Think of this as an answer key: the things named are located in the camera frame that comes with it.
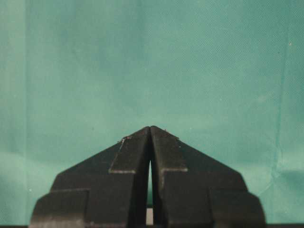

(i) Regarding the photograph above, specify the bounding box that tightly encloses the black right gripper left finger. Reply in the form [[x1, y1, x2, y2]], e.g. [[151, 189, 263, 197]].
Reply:
[[30, 127, 150, 228]]

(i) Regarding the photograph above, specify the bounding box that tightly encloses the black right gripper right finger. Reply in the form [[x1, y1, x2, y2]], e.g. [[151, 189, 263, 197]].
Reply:
[[151, 126, 266, 228]]

